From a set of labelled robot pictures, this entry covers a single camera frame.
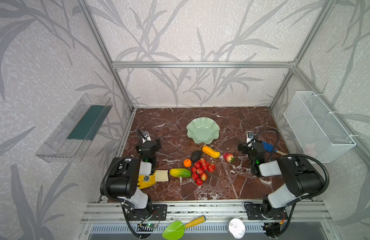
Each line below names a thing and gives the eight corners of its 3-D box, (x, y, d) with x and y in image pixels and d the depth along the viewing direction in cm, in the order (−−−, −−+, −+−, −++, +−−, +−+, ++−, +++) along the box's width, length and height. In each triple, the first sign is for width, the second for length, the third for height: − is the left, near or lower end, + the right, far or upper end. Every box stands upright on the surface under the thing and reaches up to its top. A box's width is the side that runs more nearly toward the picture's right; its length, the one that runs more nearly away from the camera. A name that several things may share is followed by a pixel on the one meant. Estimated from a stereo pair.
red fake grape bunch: (187, 175, 87) (187, 171, 82) (202, 160, 93) (202, 155, 88) (199, 187, 83) (200, 183, 78) (214, 170, 89) (215, 165, 84)
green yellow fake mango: (170, 177, 87) (169, 175, 84) (171, 170, 90) (170, 168, 87) (191, 177, 87) (191, 175, 84) (191, 170, 90) (191, 168, 87)
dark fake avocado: (189, 159, 94) (189, 156, 91) (196, 151, 98) (196, 148, 95) (194, 163, 92) (194, 160, 89) (202, 154, 96) (202, 151, 93)
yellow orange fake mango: (201, 152, 97) (201, 149, 95) (203, 147, 100) (203, 145, 97) (217, 160, 94) (218, 158, 91) (220, 155, 96) (220, 153, 93)
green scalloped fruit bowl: (182, 132, 108) (182, 127, 103) (200, 116, 118) (201, 111, 113) (206, 151, 98) (207, 146, 94) (224, 132, 108) (225, 127, 103)
